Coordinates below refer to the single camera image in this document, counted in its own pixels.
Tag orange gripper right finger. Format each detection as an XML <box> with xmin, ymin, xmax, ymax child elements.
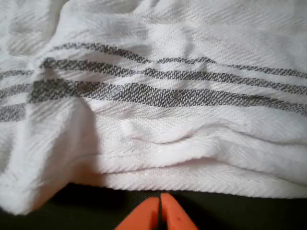
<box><xmin>160</xmin><ymin>193</ymin><xmax>200</xmax><ymax>230</ymax></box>

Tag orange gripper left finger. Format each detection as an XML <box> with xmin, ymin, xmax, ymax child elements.
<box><xmin>114</xmin><ymin>196</ymin><xmax>160</xmax><ymax>230</ymax></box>

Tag white grey-striped towel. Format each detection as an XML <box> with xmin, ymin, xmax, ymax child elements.
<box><xmin>0</xmin><ymin>0</ymin><xmax>307</xmax><ymax>216</ymax></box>

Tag large black desk mat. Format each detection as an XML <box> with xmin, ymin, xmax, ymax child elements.
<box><xmin>0</xmin><ymin>183</ymin><xmax>307</xmax><ymax>230</ymax></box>

